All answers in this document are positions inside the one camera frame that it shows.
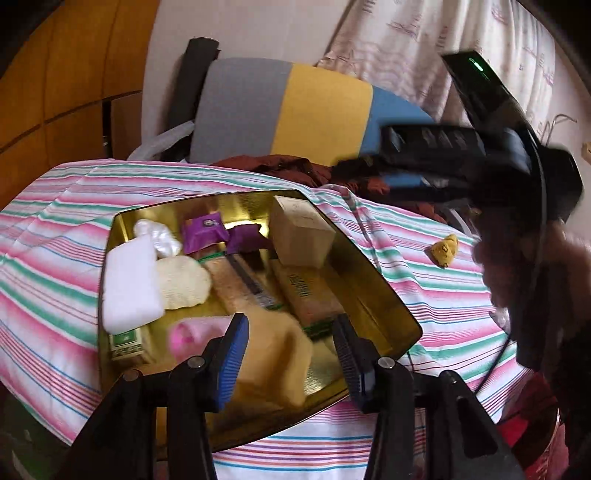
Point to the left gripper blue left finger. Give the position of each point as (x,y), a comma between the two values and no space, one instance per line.
(228,360)

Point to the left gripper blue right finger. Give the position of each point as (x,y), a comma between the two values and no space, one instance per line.
(357,357)

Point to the large yellow plush toy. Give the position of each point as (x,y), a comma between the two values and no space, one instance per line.
(276,360)

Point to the pink packet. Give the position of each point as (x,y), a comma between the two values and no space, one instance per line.
(189,336)

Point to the tan long snack package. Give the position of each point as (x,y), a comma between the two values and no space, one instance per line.
(307,293)

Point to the small yellow plush toy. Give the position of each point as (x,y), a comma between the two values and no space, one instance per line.
(444,251)

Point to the white foam block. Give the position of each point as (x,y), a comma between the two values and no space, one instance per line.
(131,297)

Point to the beige cardboard box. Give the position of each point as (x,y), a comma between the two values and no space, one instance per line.
(299,233)

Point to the person's right hand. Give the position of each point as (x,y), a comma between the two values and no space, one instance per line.
(506,260)

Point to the cream round sponge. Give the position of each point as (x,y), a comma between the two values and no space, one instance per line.
(183,282)

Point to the gold metal tray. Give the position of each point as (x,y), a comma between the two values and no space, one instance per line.
(375,310)

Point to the small green white box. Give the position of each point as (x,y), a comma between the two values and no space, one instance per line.
(133,346)

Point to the white plastic wrap bundle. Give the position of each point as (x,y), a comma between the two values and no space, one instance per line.
(162,239)

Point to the pink patterned curtain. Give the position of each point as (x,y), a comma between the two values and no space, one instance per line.
(399,45)

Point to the dark red jacket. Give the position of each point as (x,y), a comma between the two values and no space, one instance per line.
(302,171)

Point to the striped pink green bedsheet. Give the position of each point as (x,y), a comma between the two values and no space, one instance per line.
(53,238)

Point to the grey yellow blue chair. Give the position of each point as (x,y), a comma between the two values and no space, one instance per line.
(258,107)

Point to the black rolled mat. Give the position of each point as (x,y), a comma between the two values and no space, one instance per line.
(198,56)

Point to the wooden wardrobe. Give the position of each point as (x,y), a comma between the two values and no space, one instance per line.
(73,90)

